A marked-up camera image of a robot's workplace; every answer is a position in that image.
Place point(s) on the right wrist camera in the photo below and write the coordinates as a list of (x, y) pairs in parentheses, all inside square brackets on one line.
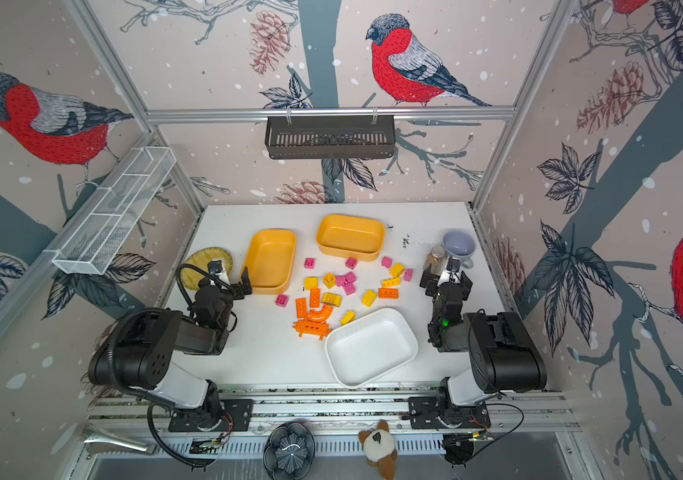
[(453, 269)]

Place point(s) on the orange curved lego piece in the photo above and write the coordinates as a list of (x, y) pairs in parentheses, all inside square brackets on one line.
[(321, 315)]

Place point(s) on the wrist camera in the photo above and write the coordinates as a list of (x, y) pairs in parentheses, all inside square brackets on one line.
[(453, 269), (217, 268)]

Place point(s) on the black flower-shaped dish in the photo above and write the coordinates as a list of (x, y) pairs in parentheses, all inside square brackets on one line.
[(289, 452)]

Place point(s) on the yellow lego hollow brick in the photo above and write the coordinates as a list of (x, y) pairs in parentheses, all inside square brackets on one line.
[(329, 281)]

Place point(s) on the plush toy animal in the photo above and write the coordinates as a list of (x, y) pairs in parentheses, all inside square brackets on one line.
[(380, 449)]

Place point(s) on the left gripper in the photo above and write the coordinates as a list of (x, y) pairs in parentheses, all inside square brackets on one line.
[(228, 288)]

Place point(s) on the yellow lego arch brick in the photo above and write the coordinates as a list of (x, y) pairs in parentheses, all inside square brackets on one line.
[(331, 299)]

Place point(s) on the yellow lego cube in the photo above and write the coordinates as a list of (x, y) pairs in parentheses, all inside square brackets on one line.
[(310, 283)]

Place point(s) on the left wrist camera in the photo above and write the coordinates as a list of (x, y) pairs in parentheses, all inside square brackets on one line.
[(217, 268)]

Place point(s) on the yellow woven coaster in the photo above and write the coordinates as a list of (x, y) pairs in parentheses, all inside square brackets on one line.
[(201, 259)]

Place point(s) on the yellow lego large slope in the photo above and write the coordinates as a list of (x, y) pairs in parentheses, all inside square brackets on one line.
[(397, 270)]

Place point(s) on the orange lego brick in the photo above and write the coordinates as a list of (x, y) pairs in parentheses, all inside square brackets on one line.
[(301, 308), (388, 293)]

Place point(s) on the wide yellow bin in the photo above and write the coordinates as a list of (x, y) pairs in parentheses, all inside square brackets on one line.
[(350, 237)]

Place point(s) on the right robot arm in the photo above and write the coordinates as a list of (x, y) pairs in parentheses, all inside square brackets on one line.
[(503, 359)]

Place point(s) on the lavender mug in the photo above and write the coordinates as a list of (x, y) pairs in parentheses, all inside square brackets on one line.
[(459, 244)]

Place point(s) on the narrow yellow bin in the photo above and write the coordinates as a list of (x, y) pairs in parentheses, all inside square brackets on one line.
[(269, 261)]

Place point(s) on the white tray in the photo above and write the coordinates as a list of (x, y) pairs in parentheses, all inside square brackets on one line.
[(370, 348)]

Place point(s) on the black wall basket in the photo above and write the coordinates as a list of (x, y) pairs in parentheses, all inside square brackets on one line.
[(330, 137)]

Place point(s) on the white wire mesh shelf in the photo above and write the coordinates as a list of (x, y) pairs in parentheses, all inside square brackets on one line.
[(119, 204)]

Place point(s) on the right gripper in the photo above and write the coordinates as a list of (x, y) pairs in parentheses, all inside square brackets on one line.
[(446, 287)]

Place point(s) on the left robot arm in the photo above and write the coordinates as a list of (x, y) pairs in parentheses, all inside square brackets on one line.
[(136, 358)]

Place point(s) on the orange long studded lego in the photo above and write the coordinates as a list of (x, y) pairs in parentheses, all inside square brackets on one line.
[(305, 327)]

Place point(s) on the small yellow lego brick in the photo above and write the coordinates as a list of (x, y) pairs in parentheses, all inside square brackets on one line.
[(348, 317)]

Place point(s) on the yellow long flat lego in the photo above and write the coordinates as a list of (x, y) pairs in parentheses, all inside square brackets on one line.
[(391, 283)]

